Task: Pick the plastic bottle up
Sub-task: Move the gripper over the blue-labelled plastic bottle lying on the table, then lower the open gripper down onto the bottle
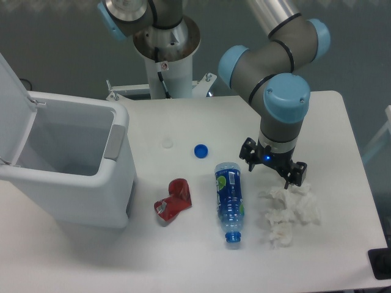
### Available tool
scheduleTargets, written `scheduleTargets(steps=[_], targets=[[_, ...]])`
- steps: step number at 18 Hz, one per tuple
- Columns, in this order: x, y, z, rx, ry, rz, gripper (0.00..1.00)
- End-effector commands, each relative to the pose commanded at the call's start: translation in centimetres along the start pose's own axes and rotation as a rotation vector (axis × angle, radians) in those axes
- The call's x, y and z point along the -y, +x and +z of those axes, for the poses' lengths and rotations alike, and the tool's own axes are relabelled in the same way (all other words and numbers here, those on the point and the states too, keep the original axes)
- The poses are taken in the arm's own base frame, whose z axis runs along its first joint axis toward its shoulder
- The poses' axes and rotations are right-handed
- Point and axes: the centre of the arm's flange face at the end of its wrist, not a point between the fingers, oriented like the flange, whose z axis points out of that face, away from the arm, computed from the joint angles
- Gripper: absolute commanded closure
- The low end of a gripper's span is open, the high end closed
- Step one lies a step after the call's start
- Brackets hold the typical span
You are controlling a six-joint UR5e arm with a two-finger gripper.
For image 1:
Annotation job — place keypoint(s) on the blue plastic bottle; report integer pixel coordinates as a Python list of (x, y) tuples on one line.
[(230, 207)]

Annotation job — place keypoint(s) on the black device at table edge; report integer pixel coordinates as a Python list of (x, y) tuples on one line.
[(380, 263)]

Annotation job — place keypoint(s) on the blue bottle cap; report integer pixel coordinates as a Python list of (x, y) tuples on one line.
[(201, 151)]

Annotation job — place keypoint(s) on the white trash bin lid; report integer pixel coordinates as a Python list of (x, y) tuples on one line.
[(18, 113)]

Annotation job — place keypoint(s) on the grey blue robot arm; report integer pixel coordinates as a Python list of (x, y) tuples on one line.
[(264, 79)]

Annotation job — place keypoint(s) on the crushed red can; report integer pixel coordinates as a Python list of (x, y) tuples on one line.
[(178, 200)]

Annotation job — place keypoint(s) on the white bottle cap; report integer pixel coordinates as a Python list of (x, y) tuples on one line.
[(167, 143)]

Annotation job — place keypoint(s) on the crumpled white tissue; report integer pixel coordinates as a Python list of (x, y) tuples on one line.
[(285, 208)]

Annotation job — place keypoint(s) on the white trash bin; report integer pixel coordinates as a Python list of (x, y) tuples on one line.
[(77, 163)]

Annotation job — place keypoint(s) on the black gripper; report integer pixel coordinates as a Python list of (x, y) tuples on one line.
[(254, 153)]

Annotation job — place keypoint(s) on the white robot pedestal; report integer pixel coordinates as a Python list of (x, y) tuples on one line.
[(167, 55)]

